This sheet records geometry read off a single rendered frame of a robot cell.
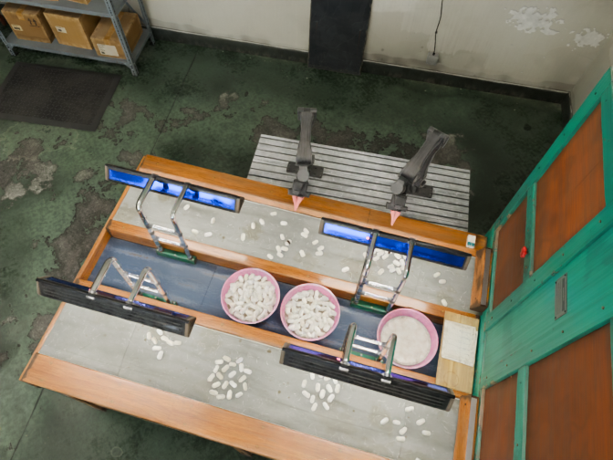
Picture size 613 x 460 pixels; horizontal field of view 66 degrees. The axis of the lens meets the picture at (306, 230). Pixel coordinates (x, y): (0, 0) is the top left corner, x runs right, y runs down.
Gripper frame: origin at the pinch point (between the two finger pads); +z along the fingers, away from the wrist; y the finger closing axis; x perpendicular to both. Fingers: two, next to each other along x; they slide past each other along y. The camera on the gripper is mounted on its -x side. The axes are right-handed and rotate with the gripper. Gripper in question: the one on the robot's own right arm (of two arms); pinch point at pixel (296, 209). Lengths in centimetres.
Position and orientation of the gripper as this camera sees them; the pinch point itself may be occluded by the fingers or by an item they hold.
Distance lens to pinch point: 226.5
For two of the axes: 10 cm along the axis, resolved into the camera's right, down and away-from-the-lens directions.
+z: -2.2, 9.5, 2.1
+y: 9.6, 2.4, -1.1
